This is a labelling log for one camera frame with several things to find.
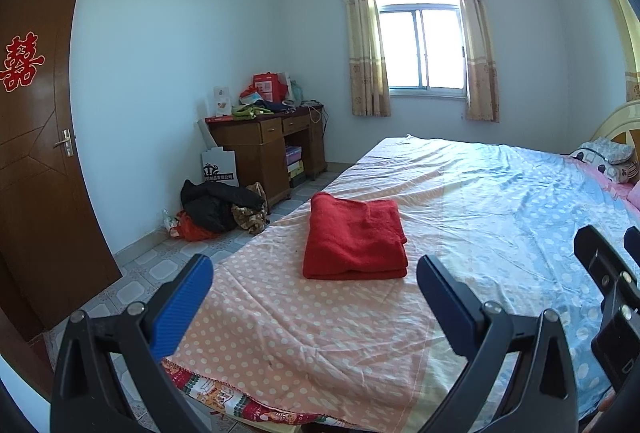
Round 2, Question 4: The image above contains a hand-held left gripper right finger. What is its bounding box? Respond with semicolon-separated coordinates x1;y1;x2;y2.
416;254;581;433

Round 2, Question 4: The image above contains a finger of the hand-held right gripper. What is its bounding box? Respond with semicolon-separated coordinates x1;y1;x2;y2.
624;227;640;266
573;225;638;309

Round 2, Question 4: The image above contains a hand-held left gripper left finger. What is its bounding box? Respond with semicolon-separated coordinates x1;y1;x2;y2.
50;254;215;433

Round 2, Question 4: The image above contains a red knitted sweater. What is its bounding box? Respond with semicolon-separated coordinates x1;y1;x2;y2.
302;192;410;280

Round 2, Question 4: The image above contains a red bag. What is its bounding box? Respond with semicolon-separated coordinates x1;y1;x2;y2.
176;210;221;242

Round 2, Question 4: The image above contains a bed with polka-dot sheet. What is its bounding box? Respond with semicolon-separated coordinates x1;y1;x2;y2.
160;136;640;433

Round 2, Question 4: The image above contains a grey and white pillow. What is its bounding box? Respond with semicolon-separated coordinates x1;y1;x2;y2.
567;136;640;184

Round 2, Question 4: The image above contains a black jacket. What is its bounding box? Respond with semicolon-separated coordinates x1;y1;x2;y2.
180;179;266;234

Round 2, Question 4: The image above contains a brown patterned cloth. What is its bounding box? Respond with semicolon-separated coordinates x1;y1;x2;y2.
231;182;270;235

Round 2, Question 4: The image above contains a red patterned bed mat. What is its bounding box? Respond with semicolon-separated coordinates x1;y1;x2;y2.
162;358;306;430

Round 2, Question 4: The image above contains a cream wooden headboard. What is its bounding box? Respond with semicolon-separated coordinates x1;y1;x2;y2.
590;100;640;146

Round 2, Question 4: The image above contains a white paper bag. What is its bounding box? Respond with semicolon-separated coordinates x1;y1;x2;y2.
201;147;240;187

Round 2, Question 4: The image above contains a brown wooden door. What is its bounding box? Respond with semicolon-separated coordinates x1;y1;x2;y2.
0;0;123;341

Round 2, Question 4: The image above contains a brown wooden desk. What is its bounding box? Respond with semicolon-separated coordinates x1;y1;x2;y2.
206;106;327;209

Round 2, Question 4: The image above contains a stack of boxes in desk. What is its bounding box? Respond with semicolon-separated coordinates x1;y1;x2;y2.
285;146;305;179

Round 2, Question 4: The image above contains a green cloth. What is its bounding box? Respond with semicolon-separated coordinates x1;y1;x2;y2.
231;104;273;119

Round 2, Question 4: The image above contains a yellow curtain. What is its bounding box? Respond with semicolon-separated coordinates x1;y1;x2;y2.
607;0;640;104

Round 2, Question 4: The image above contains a white printed box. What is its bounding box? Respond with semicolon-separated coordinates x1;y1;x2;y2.
212;86;232;116

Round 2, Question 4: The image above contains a red gift box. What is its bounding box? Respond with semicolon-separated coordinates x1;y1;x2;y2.
251;72;289;104

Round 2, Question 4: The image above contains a beige patterned curtain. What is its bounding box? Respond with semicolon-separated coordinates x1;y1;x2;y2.
448;0;501;123
340;0;392;117

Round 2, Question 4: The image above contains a sliding glass window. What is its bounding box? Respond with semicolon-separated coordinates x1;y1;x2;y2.
372;0;468;96

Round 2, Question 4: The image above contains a red paper door decoration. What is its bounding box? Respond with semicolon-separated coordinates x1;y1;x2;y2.
0;32;45;94

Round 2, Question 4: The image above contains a metal door handle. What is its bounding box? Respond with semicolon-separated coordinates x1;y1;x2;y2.
54;129;75;158

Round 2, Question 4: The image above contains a white cable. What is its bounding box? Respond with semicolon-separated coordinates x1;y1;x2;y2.
306;103;331;126

